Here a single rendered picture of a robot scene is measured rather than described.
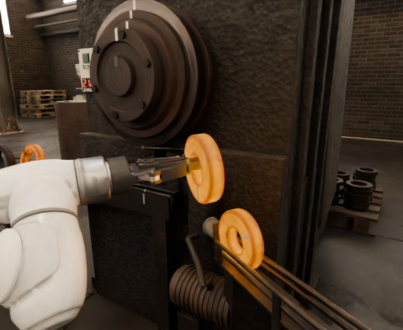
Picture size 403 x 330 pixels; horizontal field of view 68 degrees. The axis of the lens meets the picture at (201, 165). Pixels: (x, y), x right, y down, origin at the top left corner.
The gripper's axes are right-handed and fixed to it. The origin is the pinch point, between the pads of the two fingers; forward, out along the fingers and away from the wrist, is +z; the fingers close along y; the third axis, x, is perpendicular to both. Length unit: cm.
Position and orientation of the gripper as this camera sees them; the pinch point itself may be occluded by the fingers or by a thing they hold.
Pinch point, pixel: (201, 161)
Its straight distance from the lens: 66.8
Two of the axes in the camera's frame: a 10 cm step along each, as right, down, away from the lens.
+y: 4.1, 2.4, -8.8
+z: 9.1, -1.6, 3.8
